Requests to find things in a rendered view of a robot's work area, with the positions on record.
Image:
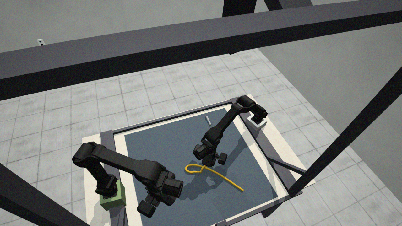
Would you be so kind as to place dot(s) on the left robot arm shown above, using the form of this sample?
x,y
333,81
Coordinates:
x,y
90,154

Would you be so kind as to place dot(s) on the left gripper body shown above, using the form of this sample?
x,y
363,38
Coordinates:
x,y
146,208

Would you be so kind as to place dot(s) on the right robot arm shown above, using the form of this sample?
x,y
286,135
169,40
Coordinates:
x,y
214,134

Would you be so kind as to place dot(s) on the blue-grey mat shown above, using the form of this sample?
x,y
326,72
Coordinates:
x,y
206,198

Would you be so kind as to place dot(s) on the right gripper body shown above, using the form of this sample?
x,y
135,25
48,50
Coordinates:
x,y
222,158

